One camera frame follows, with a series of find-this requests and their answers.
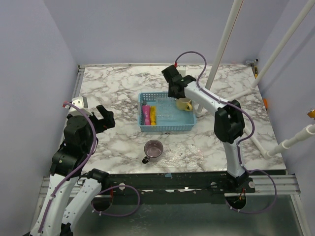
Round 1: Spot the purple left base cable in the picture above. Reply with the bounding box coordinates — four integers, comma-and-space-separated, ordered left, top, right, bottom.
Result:
91, 184, 140, 218

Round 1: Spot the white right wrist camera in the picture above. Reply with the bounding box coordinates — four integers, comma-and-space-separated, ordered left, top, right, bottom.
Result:
177, 65, 186, 76

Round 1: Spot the aluminium table edge rail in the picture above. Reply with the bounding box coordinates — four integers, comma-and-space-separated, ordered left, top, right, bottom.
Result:
39, 64, 86, 197

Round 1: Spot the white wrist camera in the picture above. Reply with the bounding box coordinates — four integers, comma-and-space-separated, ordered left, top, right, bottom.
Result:
177, 65, 186, 76
69, 96, 91, 116

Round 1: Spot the pink toothpaste tube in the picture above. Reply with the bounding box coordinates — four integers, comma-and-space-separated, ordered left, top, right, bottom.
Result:
141, 105, 151, 125

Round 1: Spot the clear textured glass tray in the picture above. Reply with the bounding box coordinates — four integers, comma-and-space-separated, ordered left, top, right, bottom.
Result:
146, 144, 204, 168

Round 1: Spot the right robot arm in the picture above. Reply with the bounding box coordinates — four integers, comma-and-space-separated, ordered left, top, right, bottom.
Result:
162, 65, 246, 179

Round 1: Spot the yellow ceramic mug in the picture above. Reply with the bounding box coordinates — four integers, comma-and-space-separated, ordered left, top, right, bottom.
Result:
176, 98, 193, 112

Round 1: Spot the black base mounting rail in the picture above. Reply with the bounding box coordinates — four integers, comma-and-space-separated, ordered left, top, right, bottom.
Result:
81, 171, 256, 205

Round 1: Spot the white pvc pipe frame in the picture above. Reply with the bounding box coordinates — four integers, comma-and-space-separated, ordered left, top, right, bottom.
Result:
207, 0, 315, 159

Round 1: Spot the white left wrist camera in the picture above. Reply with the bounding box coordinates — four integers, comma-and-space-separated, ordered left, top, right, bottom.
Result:
69, 96, 91, 116

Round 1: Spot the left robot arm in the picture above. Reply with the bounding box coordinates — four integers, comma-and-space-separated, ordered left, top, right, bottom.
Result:
30, 100, 115, 236

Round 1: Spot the yellow toothpaste tube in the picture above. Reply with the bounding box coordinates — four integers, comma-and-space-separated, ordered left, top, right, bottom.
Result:
150, 106, 157, 125

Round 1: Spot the purple grey mug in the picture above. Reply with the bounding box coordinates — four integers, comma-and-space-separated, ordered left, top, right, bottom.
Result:
142, 140, 164, 164

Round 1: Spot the light blue plastic basket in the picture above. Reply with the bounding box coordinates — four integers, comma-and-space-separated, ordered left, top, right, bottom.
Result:
137, 91, 196, 132

